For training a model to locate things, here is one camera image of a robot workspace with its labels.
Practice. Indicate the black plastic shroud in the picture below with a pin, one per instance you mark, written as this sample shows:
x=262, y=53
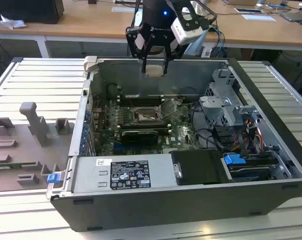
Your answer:
x=198, y=167

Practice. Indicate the CPU socket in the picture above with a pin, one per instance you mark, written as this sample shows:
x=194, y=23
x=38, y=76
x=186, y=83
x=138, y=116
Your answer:
x=146, y=116

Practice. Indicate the white power adapter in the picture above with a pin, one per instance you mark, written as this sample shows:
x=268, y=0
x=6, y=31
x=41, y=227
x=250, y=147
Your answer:
x=207, y=52

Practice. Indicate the green motherboard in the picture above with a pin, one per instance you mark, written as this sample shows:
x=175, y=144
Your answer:
x=183, y=135

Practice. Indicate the black power supply label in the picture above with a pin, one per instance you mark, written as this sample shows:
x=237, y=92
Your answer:
x=129, y=175

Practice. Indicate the black graphics card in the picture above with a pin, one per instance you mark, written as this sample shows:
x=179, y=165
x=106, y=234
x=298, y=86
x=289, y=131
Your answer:
x=139, y=137

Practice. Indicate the black box on desk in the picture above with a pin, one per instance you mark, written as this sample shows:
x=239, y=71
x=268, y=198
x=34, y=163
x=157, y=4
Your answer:
x=26, y=10

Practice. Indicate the blue disk carrier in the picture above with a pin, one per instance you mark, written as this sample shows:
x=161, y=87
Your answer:
x=234, y=159

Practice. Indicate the silver power supply unit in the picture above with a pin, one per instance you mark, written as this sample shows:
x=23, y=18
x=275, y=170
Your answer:
x=91, y=175

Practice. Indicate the grey laptop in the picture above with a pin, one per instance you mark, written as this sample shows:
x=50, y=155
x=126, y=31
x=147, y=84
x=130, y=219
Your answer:
x=294, y=16

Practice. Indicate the wooden desk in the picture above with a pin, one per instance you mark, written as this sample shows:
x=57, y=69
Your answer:
x=91, y=25

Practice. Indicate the crumpled white paper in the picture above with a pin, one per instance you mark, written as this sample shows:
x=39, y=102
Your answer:
x=12, y=22

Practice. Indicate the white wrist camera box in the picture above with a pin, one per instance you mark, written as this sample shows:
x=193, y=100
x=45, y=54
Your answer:
x=188, y=32

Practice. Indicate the silver square CPU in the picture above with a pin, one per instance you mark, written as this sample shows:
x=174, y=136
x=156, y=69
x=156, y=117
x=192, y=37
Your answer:
x=154, y=70

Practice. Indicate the black open PC case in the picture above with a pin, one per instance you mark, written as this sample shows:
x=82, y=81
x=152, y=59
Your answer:
x=166, y=210

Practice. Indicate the grey parts rack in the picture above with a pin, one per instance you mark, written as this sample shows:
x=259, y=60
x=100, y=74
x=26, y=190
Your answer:
x=28, y=150

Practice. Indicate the blue case latch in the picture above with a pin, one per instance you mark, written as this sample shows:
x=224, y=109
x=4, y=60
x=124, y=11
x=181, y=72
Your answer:
x=53, y=178

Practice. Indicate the black RAM slots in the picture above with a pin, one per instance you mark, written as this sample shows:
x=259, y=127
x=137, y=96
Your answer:
x=138, y=100
x=146, y=126

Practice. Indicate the grey metal drive cage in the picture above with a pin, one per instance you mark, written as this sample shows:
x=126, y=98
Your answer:
x=223, y=105

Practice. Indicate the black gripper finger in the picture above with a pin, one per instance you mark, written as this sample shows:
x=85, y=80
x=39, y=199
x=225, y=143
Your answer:
x=136, y=42
x=171, y=51

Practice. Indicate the white paper sheet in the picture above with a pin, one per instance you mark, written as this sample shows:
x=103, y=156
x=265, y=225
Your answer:
x=258, y=17

